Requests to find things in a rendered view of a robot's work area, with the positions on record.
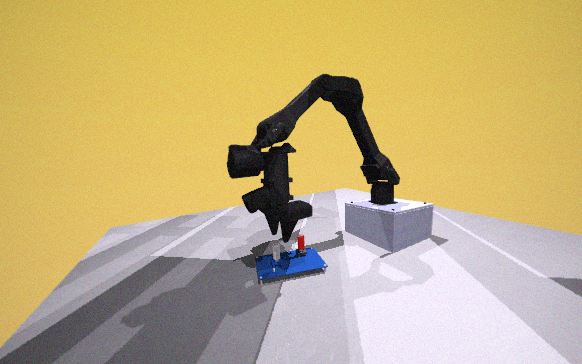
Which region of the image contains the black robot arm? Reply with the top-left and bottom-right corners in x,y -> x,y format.
227,74 -> 400,213

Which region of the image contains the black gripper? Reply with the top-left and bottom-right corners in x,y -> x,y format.
259,173 -> 313,243

